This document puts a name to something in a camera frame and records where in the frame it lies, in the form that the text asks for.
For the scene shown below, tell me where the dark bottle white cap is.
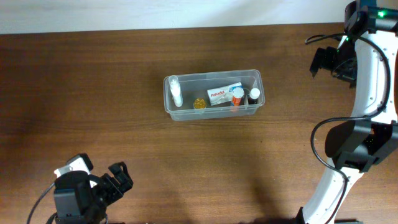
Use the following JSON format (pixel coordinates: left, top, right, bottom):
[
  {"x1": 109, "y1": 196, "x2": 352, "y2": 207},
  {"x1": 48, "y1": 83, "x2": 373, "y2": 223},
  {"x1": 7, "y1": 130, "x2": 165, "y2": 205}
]
[{"x1": 248, "y1": 88, "x2": 261, "y2": 105}]

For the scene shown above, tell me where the small jar gold lid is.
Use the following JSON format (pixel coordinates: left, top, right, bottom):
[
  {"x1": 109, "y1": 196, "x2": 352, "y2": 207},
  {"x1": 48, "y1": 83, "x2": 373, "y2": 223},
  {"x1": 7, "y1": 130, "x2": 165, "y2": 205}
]
[{"x1": 193, "y1": 98, "x2": 206, "y2": 110}]

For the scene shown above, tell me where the orange tube white cap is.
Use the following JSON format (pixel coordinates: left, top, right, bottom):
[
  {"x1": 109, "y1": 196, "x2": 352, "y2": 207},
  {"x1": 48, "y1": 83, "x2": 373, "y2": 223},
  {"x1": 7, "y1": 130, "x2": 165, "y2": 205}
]
[{"x1": 231, "y1": 87, "x2": 244, "y2": 106}]

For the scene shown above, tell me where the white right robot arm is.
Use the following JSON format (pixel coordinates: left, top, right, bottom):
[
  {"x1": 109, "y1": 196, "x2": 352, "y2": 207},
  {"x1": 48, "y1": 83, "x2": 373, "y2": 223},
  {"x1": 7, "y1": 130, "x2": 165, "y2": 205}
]
[{"x1": 294, "y1": 0, "x2": 397, "y2": 223}]

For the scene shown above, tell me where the white translucent spray bottle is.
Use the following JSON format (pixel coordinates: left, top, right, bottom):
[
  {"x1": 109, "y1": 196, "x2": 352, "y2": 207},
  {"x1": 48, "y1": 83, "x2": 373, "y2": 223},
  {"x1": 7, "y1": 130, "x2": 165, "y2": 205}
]
[{"x1": 168, "y1": 75, "x2": 183, "y2": 107}]

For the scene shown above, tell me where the white Panadol medicine box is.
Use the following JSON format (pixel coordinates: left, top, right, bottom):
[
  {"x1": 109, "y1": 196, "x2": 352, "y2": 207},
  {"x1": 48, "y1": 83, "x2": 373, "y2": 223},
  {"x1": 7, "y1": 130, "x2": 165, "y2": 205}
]
[{"x1": 207, "y1": 82, "x2": 243, "y2": 106}]

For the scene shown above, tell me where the clear plastic container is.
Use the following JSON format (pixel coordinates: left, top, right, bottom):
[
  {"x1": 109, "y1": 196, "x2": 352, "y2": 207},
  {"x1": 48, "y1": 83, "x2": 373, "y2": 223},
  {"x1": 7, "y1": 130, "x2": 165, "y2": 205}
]
[{"x1": 163, "y1": 70, "x2": 265, "y2": 121}]

